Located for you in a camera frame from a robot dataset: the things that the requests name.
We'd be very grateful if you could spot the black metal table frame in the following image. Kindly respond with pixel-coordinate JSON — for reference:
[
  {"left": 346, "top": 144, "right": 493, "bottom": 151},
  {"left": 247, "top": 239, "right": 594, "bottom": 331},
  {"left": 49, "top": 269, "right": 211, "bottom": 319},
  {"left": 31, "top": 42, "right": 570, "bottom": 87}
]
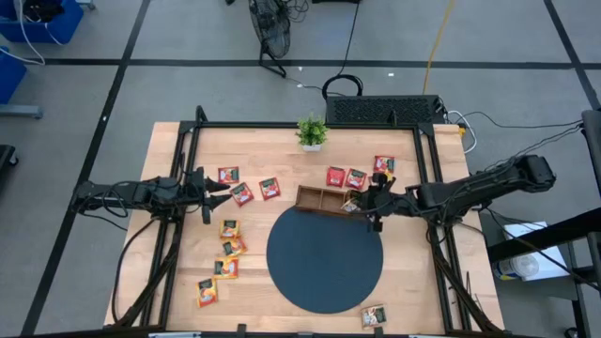
[{"left": 103, "top": 105, "right": 506, "bottom": 338}]

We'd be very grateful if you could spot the wooden tea organizer box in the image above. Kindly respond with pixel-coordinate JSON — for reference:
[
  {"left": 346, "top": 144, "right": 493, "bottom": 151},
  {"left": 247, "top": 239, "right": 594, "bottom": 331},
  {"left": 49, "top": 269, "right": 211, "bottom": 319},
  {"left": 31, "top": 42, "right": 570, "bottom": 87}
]
[{"left": 294, "top": 184, "right": 365, "bottom": 218}]

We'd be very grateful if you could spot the black chair base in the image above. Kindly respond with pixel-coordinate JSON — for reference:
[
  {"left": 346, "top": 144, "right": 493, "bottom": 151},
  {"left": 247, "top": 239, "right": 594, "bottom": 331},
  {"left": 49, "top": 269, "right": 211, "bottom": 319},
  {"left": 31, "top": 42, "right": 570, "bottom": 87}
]
[{"left": 0, "top": 144, "right": 20, "bottom": 168}]

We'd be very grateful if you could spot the green plant in white pot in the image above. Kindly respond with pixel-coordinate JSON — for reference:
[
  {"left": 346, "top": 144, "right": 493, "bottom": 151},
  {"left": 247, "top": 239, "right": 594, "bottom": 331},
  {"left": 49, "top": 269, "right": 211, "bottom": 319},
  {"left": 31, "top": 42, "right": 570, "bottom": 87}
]
[{"left": 295, "top": 114, "right": 330, "bottom": 153}]

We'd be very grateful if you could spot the white wipes canister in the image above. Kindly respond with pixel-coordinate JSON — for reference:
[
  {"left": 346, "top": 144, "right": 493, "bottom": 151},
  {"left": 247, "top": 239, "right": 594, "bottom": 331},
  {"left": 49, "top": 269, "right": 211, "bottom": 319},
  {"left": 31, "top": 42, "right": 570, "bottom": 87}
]
[{"left": 491, "top": 253, "right": 541, "bottom": 282}]

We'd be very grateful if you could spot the black power cable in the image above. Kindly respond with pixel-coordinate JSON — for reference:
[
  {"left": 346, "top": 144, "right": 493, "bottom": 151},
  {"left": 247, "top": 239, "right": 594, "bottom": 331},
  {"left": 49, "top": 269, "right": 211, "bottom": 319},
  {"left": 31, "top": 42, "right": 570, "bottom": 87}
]
[{"left": 111, "top": 214, "right": 163, "bottom": 326}]

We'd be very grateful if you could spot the orange tea packet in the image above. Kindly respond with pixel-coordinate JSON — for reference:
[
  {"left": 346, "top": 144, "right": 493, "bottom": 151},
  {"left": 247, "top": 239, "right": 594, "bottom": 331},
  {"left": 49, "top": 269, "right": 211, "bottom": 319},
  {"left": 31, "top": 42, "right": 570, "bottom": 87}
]
[
  {"left": 222, "top": 237, "right": 248, "bottom": 258},
  {"left": 213, "top": 256, "right": 239, "bottom": 281},
  {"left": 219, "top": 219, "right": 241, "bottom": 239},
  {"left": 195, "top": 277, "right": 220, "bottom": 309}
]

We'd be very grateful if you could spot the black floor fan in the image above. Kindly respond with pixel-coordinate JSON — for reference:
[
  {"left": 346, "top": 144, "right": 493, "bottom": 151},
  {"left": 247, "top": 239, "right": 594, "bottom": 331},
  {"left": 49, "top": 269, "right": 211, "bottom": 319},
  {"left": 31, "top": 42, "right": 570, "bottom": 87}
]
[{"left": 247, "top": 0, "right": 293, "bottom": 79}]

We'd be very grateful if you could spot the red strawberry tea packet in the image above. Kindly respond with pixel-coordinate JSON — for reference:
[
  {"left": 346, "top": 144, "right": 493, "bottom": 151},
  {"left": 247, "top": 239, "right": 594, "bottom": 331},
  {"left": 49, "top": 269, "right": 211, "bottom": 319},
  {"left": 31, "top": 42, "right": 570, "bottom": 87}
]
[
  {"left": 229, "top": 181, "right": 255, "bottom": 207},
  {"left": 258, "top": 177, "right": 282, "bottom": 202},
  {"left": 373, "top": 155, "right": 396, "bottom": 176},
  {"left": 326, "top": 165, "right": 347, "bottom": 189},
  {"left": 218, "top": 166, "right": 240, "bottom": 185},
  {"left": 345, "top": 168, "right": 368, "bottom": 192}
]

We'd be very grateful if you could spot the blue plastic bin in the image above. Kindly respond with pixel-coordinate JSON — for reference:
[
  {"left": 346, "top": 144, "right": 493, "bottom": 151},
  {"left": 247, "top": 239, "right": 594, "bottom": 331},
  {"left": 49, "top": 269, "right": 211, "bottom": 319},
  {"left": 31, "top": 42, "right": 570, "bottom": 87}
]
[
  {"left": 0, "top": 46, "right": 28, "bottom": 105},
  {"left": 0, "top": 0, "right": 85, "bottom": 44}
]

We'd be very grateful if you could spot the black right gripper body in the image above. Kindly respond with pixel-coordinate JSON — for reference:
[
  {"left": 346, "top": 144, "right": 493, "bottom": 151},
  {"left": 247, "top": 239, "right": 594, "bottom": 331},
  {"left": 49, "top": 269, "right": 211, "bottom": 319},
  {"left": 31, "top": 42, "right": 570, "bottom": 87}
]
[{"left": 368, "top": 173, "right": 408, "bottom": 234}]

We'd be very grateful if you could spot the yellow hanging cable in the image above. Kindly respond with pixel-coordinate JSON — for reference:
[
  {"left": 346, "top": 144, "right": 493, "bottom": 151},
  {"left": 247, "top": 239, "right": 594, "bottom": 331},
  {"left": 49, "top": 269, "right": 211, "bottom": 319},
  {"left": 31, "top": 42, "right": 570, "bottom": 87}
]
[{"left": 421, "top": 0, "right": 456, "bottom": 95}]

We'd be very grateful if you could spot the grey metal cart base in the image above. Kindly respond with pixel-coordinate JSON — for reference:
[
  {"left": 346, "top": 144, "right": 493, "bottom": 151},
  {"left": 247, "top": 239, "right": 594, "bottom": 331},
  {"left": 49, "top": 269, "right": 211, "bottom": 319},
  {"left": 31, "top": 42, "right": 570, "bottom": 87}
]
[{"left": 0, "top": 103, "right": 44, "bottom": 119}]

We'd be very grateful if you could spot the white cable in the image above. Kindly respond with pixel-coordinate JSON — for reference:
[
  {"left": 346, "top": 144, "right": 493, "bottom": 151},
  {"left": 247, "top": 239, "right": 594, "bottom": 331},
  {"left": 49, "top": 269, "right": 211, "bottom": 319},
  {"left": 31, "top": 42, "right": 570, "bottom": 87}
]
[{"left": 445, "top": 110, "right": 478, "bottom": 155}]

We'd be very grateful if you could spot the round blue woven placemat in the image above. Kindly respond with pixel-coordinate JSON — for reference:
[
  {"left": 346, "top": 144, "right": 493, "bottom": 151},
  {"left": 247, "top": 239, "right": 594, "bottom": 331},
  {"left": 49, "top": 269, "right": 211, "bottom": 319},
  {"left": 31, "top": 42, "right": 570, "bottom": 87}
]
[{"left": 266, "top": 205, "right": 385, "bottom": 315}]

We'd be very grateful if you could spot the black side stand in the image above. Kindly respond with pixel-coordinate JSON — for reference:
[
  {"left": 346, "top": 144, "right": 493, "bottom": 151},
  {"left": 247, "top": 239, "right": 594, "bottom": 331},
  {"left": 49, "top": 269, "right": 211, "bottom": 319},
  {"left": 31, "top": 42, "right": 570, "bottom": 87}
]
[{"left": 485, "top": 109, "right": 601, "bottom": 338}]

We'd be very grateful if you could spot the black computer case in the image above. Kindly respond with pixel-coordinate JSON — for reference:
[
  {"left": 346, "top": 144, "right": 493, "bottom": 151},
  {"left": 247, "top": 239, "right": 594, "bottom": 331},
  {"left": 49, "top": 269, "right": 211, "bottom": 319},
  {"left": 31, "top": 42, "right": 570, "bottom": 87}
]
[{"left": 325, "top": 94, "right": 447, "bottom": 126}]

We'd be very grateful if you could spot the black hanging cable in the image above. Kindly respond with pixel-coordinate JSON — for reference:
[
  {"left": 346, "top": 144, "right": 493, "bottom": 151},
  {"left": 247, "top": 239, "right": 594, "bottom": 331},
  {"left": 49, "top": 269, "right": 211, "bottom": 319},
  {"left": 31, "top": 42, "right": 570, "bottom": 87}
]
[{"left": 321, "top": 0, "right": 365, "bottom": 101}]

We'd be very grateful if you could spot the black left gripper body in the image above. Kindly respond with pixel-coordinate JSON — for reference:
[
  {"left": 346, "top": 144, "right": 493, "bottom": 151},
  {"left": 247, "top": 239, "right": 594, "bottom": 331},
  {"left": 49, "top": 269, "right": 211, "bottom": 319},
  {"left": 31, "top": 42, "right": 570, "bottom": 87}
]
[{"left": 185, "top": 166, "right": 213, "bottom": 225}]

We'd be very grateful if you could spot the white box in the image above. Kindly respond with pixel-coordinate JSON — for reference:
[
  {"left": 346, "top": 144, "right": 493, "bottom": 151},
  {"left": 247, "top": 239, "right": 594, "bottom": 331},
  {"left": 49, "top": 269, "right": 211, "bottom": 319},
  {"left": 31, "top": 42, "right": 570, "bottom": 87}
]
[{"left": 501, "top": 221, "right": 570, "bottom": 282}]

